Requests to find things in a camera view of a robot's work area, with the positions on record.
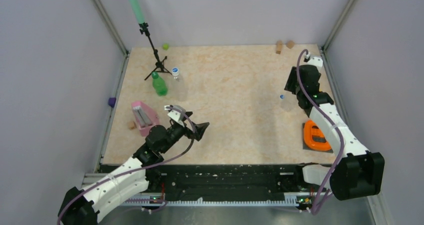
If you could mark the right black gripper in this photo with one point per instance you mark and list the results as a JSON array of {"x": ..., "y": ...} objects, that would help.
[{"x": 290, "y": 85}]

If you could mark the wooden block left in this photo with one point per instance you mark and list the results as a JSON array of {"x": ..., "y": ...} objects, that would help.
[{"x": 279, "y": 47}]

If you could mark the black tripod green pole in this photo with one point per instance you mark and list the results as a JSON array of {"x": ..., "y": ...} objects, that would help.
[{"x": 144, "y": 30}]

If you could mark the wooden block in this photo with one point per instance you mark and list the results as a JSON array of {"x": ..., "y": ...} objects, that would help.
[
  {"x": 279, "y": 47},
  {"x": 290, "y": 44}
]

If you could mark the purple small object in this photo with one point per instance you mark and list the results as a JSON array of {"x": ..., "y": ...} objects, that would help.
[{"x": 112, "y": 102}]

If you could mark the orange tape dispenser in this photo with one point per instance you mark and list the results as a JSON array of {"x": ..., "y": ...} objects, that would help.
[{"x": 313, "y": 137}]

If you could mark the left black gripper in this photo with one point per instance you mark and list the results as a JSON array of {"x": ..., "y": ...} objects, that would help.
[{"x": 199, "y": 130}]

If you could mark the small wooden cube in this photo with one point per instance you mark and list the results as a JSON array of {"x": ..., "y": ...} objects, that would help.
[{"x": 131, "y": 125}]

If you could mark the wooden block right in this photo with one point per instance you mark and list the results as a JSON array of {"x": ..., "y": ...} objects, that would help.
[{"x": 290, "y": 44}]

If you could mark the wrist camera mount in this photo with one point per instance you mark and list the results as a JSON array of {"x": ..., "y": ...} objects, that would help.
[
  {"x": 313, "y": 60},
  {"x": 177, "y": 114}
]

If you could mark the green plastic bottle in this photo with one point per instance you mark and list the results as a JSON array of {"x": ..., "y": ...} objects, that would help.
[{"x": 159, "y": 84}]

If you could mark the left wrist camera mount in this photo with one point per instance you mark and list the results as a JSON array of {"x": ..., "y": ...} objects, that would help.
[{"x": 177, "y": 114}]

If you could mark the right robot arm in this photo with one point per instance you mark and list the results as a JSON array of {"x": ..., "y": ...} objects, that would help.
[{"x": 357, "y": 172}]

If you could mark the pink toy toaster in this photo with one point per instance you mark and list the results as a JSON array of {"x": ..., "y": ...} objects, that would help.
[{"x": 145, "y": 117}]

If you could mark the small green cap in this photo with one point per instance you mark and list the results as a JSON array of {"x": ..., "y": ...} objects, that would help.
[{"x": 165, "y": 46}]

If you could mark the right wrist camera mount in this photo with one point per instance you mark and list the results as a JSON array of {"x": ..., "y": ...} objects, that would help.
[{"x": 313, "y": 60}]

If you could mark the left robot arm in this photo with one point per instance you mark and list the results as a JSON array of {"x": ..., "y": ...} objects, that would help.
[{"x": 92, "y": 203}]

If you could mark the clear bottle blue-white cap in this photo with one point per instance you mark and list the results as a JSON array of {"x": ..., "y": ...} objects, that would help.
[{"x": 179, "y": 84}]

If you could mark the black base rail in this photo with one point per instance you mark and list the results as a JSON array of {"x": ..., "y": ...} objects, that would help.
[{"x": 229, "y": 184}]

